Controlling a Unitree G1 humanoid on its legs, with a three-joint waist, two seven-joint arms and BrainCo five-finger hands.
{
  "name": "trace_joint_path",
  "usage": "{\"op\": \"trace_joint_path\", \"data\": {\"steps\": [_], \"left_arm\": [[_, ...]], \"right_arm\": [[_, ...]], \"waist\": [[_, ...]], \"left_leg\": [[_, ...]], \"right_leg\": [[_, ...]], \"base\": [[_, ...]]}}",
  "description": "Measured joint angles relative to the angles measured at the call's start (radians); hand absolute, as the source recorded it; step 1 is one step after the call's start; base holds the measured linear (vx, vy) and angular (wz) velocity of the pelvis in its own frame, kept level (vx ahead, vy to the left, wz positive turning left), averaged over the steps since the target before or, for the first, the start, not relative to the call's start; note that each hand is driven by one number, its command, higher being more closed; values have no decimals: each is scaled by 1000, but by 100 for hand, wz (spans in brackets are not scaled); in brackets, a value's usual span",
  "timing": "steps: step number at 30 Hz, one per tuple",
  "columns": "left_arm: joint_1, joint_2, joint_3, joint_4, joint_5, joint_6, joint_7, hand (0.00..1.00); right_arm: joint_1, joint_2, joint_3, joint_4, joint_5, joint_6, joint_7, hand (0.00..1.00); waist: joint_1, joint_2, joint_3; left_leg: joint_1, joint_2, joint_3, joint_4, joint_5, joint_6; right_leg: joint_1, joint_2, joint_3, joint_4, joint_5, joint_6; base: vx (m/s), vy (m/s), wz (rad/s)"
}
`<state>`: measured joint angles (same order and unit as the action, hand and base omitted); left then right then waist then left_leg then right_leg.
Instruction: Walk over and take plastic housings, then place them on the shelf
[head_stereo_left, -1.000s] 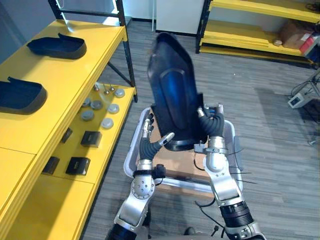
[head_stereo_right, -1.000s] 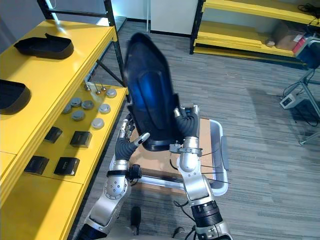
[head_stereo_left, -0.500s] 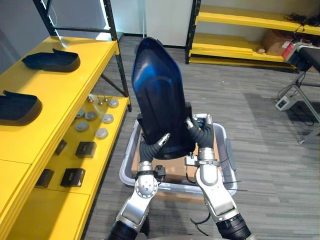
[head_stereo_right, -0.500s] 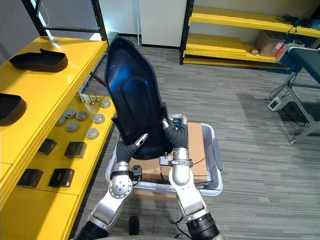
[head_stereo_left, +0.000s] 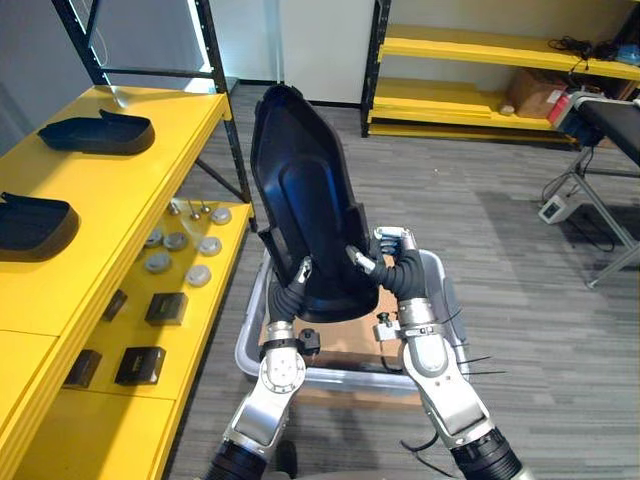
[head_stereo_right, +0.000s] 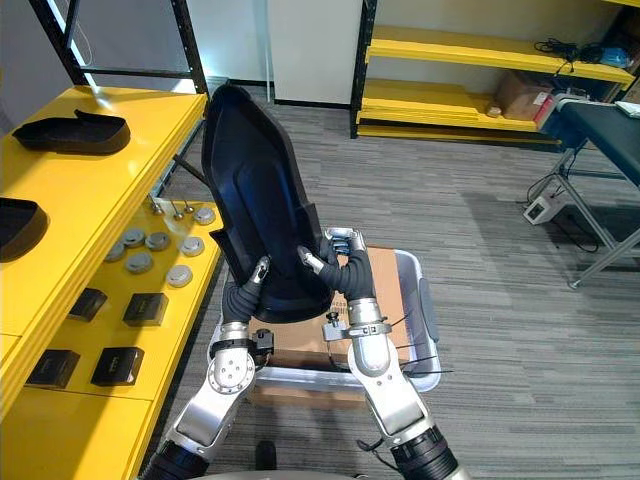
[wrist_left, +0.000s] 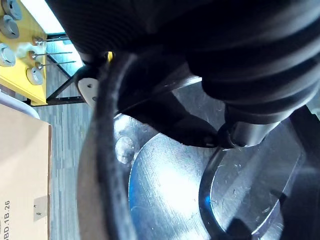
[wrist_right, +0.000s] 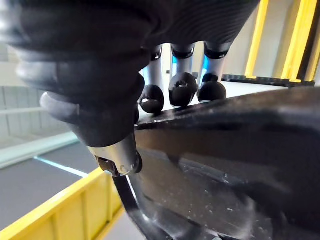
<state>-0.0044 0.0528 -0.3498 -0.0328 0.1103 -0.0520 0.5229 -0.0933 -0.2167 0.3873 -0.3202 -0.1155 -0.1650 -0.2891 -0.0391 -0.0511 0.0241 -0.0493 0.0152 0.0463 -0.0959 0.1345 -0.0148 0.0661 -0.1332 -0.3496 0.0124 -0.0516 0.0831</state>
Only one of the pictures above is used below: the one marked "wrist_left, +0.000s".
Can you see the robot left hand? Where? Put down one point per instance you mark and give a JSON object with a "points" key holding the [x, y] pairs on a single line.
{"points": [[200, 37]]}

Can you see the yellow shelf board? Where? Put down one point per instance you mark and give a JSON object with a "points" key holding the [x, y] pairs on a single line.
{"points": [[17, 75]]}

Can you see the thin metal pin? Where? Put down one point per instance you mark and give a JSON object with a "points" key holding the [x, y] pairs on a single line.
{"points": [[53, 63], [47, 53]]}

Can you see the grey round metal part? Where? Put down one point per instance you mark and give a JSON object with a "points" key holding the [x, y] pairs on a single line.
{"points": [[6, 56], [8, 27], [35, 75], [11, 7]]}

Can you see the white plastic bin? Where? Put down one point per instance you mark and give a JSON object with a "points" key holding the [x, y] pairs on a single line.
{"points": [[17, 102]]}

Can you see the brown cardboard box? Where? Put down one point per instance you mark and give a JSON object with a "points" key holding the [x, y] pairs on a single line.
{"points": [[22, 162]]}

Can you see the white label on box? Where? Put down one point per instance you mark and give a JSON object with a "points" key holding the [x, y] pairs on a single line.
{"points": [[40, 208]]}

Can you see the black metal shelf frame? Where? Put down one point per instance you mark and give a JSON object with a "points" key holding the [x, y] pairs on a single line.
{"points": [[62, 86]]}

